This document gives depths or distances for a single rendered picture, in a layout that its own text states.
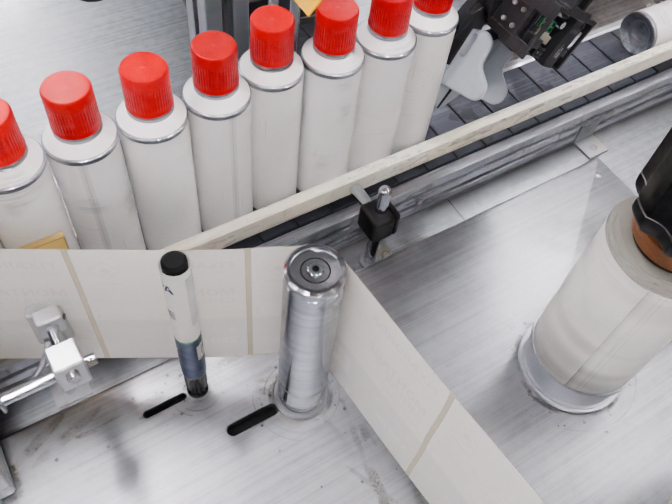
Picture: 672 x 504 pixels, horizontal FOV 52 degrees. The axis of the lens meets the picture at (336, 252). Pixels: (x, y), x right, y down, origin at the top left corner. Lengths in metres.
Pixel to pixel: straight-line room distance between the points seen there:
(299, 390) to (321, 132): 0.22
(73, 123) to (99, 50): 0.43
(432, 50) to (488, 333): 0.25
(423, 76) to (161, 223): 0.27
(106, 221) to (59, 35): 0.43
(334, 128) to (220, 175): 0.11
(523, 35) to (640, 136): 0.32
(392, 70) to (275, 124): 0.11
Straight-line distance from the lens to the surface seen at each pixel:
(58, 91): 0.49
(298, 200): 0.63
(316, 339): 0.45
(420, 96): 0.66
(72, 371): 0.46
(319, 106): 0.58
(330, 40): 0.55
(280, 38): 0.53
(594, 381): 0.57
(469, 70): 0.68
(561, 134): 0.84
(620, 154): 0.89
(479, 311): 0.64
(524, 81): 0.85
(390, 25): 0.58
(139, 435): 0.57
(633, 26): 0.95
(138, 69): 0.50
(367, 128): 0.64
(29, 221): 0.53
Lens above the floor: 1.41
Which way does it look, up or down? 55 degrees down
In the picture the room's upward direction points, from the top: 9 degrees clockwise
